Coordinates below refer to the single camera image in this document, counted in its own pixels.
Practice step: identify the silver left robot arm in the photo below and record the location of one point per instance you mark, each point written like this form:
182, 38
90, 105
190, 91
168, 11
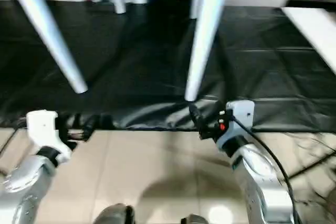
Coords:
23, 187

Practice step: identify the black work mat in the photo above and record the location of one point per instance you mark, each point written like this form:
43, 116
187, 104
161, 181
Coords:
131, 66

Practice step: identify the white sheet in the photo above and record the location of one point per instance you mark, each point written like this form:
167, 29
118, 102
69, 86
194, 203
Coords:
315, 30

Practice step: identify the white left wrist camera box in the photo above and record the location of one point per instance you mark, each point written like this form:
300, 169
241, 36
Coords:
44, 127

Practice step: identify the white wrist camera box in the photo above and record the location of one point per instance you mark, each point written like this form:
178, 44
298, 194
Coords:
44, 127
239, 119

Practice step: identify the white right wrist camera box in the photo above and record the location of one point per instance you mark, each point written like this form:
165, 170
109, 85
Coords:
239, 119

